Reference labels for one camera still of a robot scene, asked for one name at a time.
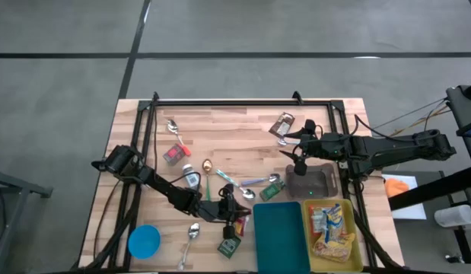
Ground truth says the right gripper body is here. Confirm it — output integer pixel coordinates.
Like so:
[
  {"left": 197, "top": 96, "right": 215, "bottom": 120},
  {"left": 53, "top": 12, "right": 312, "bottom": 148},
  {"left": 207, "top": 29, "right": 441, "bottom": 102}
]
[{"left": 294, "top": 118, "right": 339, "bottom": 177}]

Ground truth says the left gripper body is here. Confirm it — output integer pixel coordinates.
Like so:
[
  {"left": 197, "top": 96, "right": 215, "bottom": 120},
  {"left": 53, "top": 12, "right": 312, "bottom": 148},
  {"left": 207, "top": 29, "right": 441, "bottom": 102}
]
[{"left": 215, "top": 183, "right": 243, "bottom": 241}]

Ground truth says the spoon with striped teal handle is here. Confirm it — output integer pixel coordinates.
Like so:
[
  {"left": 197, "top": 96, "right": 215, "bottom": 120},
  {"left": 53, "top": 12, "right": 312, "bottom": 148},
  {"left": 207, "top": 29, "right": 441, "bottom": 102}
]
[{"left": 215, "top": 168, "right": 256, "bottom": 202}]

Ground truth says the red yellow ramen packet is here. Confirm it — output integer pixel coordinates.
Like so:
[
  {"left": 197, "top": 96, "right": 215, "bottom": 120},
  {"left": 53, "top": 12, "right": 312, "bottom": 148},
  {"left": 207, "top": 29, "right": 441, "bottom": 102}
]
[{"left": 234, "top": 215, "right": 252, "bottom": 237}]

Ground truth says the spoon with blue handle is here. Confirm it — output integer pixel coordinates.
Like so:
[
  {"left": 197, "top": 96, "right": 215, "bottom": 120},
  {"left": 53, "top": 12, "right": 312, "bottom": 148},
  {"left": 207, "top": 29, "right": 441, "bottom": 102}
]
[{"left": 277, "top": 138, "right": 303, "bottom": 148}]

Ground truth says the brown snack packet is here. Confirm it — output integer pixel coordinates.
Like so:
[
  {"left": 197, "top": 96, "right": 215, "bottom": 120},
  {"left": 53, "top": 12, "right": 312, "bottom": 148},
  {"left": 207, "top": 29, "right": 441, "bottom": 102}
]
[{"left": 268, "top": 111, "right": 296, "bottom": 138}]

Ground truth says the spoon with purple handle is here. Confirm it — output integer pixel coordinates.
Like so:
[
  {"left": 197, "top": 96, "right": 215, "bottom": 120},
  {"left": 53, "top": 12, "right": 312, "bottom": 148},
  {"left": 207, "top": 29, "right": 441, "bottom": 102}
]
[{"left": 240, "top": 173, "right": 281, "bottom": 187}]

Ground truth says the dark green tin box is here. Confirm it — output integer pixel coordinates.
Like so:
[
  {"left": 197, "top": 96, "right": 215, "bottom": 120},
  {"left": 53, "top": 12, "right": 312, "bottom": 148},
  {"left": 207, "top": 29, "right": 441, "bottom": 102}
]
[{"left": 217, "top": 235, "right": 243, "bottom": 260}]

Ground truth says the spice jar white lid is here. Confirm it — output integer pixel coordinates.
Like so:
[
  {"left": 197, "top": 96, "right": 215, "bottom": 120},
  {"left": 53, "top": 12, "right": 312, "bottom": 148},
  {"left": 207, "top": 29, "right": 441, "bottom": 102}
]
[{"left": 181, "top": 163, "right": 202, "bottom": 190}]

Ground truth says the red white ramen packet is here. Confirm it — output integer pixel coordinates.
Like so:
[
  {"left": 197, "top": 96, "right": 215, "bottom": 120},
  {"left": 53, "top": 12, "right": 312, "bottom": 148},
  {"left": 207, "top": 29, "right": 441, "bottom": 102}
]
[{"left": 309, "top": 205, "right": 329, "bottom": 237}]

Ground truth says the blue ramen packet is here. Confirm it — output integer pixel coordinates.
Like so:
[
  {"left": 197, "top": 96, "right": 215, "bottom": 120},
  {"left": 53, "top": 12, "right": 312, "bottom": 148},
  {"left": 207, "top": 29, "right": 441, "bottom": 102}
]
[{"left": 320, "top": 203, "right": 348, "bottom": 244}]

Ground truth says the brown plastic bin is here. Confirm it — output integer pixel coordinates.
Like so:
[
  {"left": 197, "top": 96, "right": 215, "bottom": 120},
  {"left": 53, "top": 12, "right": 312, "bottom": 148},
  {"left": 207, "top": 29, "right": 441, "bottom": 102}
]
[{"left": 285, "top": 163, "right": 339, "bottom": 199}]

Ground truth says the plain silver spoon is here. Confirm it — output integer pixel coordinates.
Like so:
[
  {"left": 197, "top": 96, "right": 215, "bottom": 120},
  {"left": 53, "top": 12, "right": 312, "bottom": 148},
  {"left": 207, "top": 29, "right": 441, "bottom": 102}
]
[{"left": 177, "top": 222, "right": 201, "bottom": 271}]

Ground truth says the teal plastic bin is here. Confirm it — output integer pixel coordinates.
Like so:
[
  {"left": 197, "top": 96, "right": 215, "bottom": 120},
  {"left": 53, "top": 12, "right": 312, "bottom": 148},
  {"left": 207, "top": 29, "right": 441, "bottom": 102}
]
[{"left": 253, "top": 201, "right": 311, "bottom": 273}]

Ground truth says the orange object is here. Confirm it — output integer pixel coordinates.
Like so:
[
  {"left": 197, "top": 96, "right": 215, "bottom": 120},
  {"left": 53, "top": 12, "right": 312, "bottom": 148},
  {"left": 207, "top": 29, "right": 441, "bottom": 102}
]
[{"left": 383, "top": 177, "right": 411, "bottom": 199}]

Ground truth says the blue bowl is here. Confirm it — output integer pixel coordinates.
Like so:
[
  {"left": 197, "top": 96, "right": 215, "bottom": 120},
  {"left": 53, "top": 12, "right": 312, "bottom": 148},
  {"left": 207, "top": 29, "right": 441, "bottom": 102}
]
[{"left": 127, "top": 224, "right": 162, "bottom": 260}]

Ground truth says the white paper sheet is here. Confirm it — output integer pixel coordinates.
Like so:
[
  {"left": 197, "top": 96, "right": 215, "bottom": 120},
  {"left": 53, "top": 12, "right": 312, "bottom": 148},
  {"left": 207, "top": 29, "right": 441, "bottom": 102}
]
[{"left": 381, "top": 174, "right": 428, "bottom": 221}]

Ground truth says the yellow plastic bin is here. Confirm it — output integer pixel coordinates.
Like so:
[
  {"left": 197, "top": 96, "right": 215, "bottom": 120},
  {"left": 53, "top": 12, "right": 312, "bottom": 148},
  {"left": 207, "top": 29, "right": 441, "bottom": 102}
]
[{"left": 302, "top": 199, "right": 364, "bottom": 273}]

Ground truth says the black equipment cart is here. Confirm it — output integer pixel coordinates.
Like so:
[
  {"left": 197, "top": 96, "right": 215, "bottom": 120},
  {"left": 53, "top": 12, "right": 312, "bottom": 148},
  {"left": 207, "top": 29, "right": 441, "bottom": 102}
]
[{"left": 387, "top": 80, "right": 471, "bottom": 266}]

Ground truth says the white cylinder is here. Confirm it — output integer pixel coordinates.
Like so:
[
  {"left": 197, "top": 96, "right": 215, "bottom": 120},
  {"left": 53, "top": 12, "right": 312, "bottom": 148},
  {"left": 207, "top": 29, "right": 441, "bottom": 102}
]
[{"left": 434, "top": 204, "right": 471, "bottom": 228}]

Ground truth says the grey metal bench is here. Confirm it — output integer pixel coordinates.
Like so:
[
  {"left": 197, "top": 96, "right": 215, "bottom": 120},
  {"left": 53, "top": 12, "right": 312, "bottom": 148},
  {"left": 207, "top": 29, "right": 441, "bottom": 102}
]
[{"left": 0, "top": 166, "right": 53, "bottom": 274}]

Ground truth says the gold spoon green handle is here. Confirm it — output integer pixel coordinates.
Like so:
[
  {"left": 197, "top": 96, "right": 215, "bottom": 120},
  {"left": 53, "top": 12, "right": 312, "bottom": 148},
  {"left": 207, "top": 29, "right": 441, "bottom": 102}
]
[{"left": 202, "top": 158, "right": 214, "bottom": 202}]

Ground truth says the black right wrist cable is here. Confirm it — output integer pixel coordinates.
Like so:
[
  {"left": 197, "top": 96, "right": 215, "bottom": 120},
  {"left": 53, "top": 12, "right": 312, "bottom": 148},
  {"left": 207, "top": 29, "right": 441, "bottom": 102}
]
[{"left": 352, "top": 113, "right": 413, "bottom": 139}]

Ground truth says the spoon with red handle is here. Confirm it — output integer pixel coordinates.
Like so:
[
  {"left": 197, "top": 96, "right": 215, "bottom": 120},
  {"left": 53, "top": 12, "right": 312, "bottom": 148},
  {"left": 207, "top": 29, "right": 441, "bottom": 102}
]
[{"left": 167, "top": 118, "right": 193, "bottom": 157}]

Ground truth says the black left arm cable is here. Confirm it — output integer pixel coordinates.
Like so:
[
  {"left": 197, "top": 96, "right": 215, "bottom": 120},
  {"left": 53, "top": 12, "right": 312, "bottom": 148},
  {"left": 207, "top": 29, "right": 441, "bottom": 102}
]
[{"left": 153, "top": 108, "right": 160, "bottom": 182}]

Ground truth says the yellow cable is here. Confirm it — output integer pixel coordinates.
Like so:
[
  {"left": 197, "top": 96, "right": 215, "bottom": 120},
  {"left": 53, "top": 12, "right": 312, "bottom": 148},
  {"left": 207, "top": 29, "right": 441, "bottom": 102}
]
[{"left": 389, "top": 108, "right": 451, "bottom": 138}]

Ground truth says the brown cable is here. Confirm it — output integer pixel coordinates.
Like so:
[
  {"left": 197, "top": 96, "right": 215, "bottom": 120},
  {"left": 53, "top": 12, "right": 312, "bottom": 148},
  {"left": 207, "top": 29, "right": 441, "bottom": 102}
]
[{"left": 92, "top": 179, "right": 121, "bottom": 260}]

